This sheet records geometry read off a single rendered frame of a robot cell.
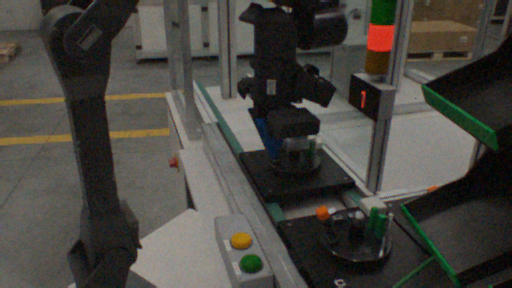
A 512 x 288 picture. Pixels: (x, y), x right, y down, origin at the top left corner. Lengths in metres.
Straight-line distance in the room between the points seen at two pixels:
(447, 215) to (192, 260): 0.61
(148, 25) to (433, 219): 5.52
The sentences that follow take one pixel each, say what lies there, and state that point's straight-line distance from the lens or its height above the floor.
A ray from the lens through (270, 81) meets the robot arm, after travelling 0.56.
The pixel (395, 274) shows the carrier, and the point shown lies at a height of 0.97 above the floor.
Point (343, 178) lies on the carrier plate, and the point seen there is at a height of 0.97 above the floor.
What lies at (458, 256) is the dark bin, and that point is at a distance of 0.54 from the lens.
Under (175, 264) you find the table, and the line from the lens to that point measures 1.00.
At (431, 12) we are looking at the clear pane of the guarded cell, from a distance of 2.26.
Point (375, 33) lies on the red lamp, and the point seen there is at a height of 1.35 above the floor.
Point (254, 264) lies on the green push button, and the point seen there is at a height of 0.97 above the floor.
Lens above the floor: 1.52
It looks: 26 degrees down
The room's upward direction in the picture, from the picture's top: straight up
